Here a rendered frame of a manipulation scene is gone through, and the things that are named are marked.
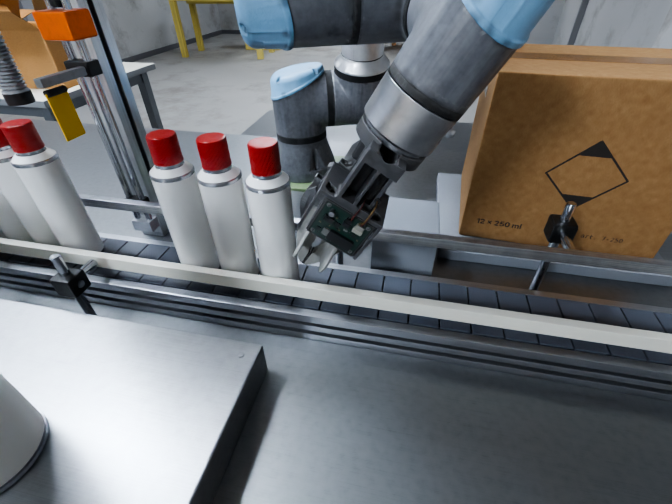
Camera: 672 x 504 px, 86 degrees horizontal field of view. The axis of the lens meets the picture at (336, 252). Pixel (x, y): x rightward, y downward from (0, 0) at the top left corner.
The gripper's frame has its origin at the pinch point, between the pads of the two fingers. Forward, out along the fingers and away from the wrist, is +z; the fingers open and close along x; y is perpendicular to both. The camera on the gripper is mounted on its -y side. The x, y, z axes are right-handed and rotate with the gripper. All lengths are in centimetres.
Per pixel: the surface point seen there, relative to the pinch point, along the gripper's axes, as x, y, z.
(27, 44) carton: -143, -115, 79
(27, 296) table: -33.2, 7.0, 31.3
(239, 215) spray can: -9.9, 1.6, -1.0
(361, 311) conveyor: 9.6, 3.9, 0.8
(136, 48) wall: -365, -568, 299
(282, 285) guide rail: -0.9, 4.6, 3.0
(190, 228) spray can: -14.6, 2.5, 4.4
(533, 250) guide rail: 22.4, -2.6, -16.1
